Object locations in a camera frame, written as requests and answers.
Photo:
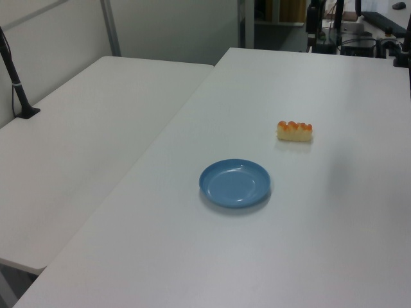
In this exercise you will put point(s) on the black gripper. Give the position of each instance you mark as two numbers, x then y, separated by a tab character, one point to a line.
312	19

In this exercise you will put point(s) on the bread with orange topping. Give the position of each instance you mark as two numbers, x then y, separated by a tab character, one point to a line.
293	133

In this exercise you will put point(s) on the blue round plate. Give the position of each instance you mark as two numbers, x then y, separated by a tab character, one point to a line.
234	187

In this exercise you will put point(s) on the yellow wooden cabinet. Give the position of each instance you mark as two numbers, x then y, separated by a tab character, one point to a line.
285	9

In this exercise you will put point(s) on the black equipment box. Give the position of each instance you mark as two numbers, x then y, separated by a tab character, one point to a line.
356	48

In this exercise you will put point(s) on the black computer keyboard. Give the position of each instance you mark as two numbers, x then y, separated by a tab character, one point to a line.
382	22

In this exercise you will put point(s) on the black clamp stand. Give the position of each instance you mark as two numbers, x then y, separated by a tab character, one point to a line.
405	45

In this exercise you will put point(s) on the black computer mouse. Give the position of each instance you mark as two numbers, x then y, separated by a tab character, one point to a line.
399	5

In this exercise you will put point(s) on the white side table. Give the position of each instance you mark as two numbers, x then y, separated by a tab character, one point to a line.
80	144

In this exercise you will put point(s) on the grey metal partition post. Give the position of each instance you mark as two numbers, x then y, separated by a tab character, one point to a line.
112	29

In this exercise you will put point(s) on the black camera pole with base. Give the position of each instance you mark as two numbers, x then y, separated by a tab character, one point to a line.
20	93

